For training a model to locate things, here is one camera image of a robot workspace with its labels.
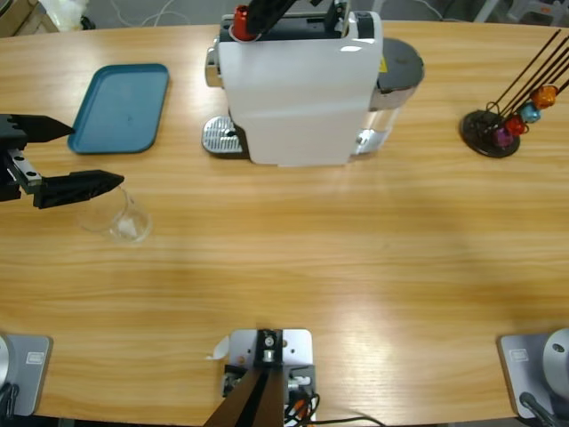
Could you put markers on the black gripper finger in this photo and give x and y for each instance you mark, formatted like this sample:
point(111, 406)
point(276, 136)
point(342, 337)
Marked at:
point(271, 15)

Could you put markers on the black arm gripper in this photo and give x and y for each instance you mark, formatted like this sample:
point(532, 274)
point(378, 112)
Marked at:
point(11, 178)

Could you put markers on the red coffee capsule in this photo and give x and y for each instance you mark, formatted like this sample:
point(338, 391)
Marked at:
point(240, 22)
point(515, 126)

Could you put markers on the white capsule coffee machine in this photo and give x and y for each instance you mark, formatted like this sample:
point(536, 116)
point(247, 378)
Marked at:
point(293, 98)

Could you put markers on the clear drinking glass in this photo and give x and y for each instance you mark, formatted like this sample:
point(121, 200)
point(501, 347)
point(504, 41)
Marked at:
point(126, 229)

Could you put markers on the purple coffee capsule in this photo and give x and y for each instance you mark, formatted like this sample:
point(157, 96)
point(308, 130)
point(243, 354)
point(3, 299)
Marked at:
point(502, 138)

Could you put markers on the blue coffee capsule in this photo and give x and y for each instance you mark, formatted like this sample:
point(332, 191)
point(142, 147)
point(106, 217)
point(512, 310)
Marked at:
point(530, 113)

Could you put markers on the orange coffee capsule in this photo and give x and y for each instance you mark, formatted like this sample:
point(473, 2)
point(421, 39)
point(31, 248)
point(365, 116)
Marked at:
point(544, 97)

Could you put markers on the teal plastic tray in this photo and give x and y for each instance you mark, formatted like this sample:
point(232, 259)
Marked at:
point(117, 109)

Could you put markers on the clear water tank dark lid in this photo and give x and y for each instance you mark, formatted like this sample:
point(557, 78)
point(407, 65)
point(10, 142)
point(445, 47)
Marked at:
point(400, 62)

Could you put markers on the brown cardboard box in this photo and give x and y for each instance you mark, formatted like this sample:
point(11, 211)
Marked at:
point(22, 18)

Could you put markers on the white plastic bag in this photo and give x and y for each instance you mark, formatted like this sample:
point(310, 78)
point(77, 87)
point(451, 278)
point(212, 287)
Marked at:
point(66, 13)

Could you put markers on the black capsule holder with rods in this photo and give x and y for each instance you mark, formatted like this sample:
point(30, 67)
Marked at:
point(475, 129)

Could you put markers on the white furniture legs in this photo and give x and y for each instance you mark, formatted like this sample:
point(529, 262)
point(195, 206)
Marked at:
point(520, 11)

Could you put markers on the white paper tag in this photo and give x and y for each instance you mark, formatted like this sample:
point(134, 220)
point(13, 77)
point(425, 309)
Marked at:
point(220, 349)

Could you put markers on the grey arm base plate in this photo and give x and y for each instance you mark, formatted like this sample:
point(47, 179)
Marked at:
point(524, 369)
point(31, 373)

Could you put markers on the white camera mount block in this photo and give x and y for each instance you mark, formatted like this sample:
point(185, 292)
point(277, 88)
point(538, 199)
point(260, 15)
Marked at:
point(295, 351)

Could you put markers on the dark camera post with bracket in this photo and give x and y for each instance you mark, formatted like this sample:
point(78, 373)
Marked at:
point(262, 391)

